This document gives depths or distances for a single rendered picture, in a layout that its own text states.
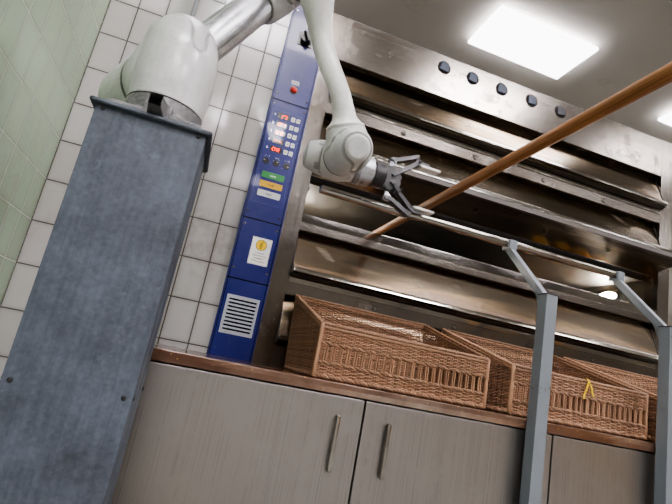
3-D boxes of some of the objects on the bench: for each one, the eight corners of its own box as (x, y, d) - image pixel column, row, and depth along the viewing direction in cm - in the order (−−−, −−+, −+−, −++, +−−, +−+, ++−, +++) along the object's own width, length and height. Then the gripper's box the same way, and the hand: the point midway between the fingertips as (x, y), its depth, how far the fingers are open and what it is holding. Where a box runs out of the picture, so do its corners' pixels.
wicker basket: (277, 367, 174) (293, 293, 181) (416, 393, 188) (426, 324, 195) (309, 376, 129) (328, 277, 135) (489, 411, 142) (499, 319, 149)
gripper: (374, 140, 149) (435, 161, 155) (359, 215, 144) (423, 233, 149) (383, 131, 142) (446, 152, 148) (368, 209, 137) (435, 228, 142)
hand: (432, 192), depth 148 cm, fingers open, 13 cm apart
